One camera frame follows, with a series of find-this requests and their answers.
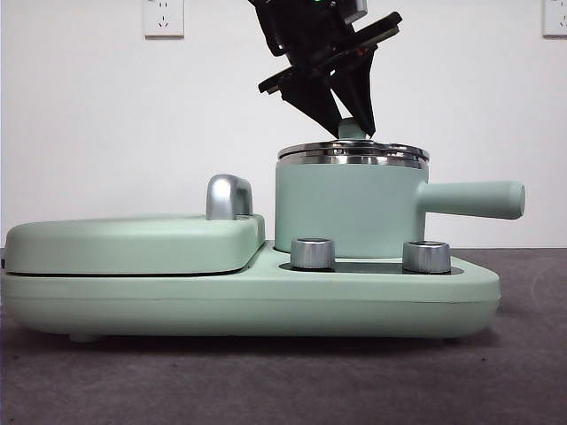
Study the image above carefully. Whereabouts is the glass pot lid green knob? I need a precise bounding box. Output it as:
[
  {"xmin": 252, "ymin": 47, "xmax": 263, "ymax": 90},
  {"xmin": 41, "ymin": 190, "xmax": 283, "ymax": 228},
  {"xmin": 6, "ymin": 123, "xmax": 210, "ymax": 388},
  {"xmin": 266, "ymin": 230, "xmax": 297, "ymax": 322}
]
[{"xmin": 277, "ymin": 117, "xmax": 431, "ymax": 170}]

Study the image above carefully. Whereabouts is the chrome control knob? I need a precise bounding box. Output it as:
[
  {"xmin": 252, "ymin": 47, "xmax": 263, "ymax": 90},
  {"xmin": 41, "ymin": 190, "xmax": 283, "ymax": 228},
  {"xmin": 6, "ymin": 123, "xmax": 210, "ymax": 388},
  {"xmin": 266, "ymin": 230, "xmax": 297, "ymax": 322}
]
[
  {"xmin": 401, "ymin": 240, "xmax": 453, "ymax": 273},
  {"xmin": 290, "ymin": 237, "xmax": 337, "ymax": 270}
]

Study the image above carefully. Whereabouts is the mint green breakfast maker base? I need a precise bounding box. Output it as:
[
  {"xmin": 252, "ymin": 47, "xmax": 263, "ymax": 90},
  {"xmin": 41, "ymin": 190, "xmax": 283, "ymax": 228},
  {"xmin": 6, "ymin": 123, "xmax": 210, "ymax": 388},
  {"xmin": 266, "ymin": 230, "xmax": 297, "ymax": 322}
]
[{"xmin": 0, "ymin": 259, "xmax": 502, "ymax": 343}]

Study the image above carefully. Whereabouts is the mint green griddle lid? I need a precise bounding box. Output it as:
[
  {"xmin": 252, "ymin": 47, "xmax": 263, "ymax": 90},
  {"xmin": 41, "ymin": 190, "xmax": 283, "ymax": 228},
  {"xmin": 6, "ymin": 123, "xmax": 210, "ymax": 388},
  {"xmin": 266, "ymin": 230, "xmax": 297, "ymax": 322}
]
[{"xmin": 4, "ymin": 212, "xmax": 268, "ymax": 274}]

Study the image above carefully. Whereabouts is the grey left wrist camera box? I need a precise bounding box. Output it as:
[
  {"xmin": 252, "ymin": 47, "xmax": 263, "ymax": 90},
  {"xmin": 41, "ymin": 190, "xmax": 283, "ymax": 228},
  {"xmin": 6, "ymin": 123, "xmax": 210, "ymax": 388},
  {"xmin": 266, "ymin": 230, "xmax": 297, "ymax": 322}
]
[{"xmin": 340, "ymin": 0, "xmax": 369, "ymax": 24}]

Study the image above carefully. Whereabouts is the mint green saucepan with handle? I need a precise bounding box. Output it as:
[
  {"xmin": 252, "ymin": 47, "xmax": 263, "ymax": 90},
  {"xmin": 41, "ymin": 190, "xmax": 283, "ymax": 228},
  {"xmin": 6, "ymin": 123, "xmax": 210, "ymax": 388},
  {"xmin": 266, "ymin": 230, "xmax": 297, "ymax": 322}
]
[{"xmin": 274, "ymin": 161, "xmax": 527, "ymax": 261}]

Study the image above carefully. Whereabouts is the chrome griddle lid handle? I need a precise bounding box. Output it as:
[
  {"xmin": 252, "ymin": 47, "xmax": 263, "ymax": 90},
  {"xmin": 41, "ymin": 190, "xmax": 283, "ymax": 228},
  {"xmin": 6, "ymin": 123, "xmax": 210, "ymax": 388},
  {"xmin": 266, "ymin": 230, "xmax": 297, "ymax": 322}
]
[{"xmin": 206, "ymin": 174, "xmax": 254, "ymax": 220}]

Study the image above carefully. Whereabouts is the white wall power outlet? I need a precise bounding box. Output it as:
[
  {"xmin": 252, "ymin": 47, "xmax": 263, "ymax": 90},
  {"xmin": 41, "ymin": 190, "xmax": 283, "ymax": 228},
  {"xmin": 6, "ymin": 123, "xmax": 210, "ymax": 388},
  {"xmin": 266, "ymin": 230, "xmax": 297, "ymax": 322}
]
[
  {"xmin": 542, "ymin": 0, "xmax": 567, "ymax": 38},
  {"xmin": 142, "ymin": 0, "xmax": 185, "ymax": 40}
]

